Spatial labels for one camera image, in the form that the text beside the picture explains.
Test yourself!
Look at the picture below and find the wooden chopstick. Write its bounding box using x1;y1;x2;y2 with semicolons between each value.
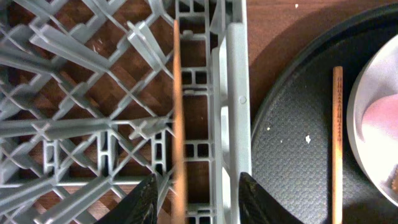
172;20;187;224
332;66;343;224

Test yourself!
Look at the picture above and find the grey dishwasher rack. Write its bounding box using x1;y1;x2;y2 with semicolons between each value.
1;0;251;223

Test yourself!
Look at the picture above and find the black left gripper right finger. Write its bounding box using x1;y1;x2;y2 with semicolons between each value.
238;172;303;224

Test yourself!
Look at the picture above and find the pink plastic cup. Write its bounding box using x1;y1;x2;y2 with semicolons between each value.
362;94;397;139

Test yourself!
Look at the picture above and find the black round tray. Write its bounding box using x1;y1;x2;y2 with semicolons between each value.
250;1;397;223

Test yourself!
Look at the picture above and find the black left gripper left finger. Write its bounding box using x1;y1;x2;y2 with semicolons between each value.
95;174;158;224

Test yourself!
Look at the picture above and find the white round plate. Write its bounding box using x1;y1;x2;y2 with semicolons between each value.
346;37;397;205

